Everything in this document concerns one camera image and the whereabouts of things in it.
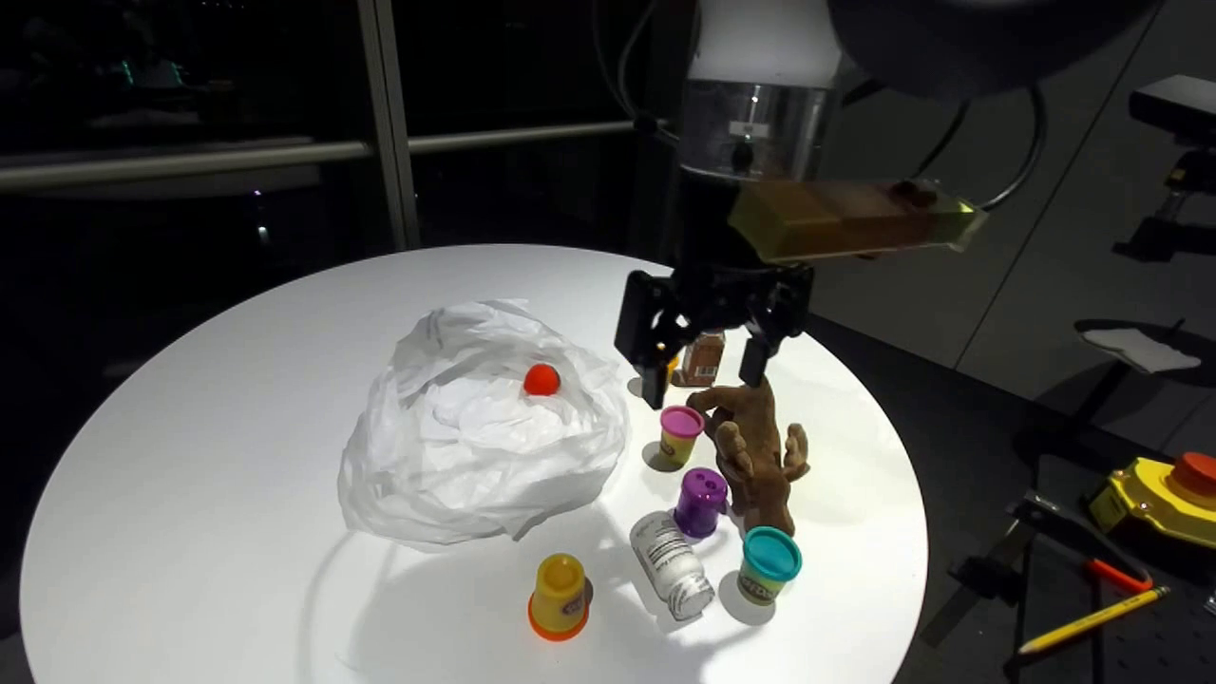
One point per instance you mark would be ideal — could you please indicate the yellow emergency stop red button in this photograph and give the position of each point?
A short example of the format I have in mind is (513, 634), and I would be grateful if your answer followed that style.
(1144, 500)

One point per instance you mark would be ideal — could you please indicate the teal lid dough tub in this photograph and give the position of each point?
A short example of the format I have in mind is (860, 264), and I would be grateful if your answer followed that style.
(767, 558)

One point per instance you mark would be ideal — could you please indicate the pink lid dough tub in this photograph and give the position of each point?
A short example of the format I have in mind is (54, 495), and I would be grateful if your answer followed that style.
(682, 430)

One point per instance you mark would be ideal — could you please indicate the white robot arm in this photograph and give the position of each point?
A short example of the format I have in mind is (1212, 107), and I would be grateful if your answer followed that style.
(762, 78)

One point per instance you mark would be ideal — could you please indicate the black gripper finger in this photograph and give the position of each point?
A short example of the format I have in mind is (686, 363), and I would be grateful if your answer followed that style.
(655, 368)
(758, 360)

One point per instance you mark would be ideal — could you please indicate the white labelled pill bottle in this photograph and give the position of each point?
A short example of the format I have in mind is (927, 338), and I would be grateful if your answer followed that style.
(675, 569)

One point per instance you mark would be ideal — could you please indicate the red toy strawberry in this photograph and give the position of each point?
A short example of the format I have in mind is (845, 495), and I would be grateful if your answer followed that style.
(539, 378)

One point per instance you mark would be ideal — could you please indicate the brown plush moose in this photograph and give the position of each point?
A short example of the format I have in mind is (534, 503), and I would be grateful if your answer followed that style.
(762, 462)

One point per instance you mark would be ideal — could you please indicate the metal window rail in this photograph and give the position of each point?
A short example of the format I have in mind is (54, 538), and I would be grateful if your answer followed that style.
(191, 160)

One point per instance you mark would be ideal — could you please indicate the yellow dough tub orange base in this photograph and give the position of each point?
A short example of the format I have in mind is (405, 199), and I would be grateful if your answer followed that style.
(561, 593)

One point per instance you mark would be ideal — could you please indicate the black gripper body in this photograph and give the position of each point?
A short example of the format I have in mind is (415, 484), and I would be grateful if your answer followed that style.
(717, 297)

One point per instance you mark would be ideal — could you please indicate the grey window frame post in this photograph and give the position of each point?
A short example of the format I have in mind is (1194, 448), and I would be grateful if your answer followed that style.
(384, 126)

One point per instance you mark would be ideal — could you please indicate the clear white plastic bag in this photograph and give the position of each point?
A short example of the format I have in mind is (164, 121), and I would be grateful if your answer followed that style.
(468, 444)

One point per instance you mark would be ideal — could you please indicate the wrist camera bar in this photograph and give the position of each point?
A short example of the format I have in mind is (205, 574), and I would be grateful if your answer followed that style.
(850, 217)

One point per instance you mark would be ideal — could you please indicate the yellow pencil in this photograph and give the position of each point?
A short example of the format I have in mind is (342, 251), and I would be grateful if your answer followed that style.
(1088, 623)

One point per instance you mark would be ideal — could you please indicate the purple plastic cup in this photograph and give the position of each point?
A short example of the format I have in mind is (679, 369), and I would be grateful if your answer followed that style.
(700, 500)

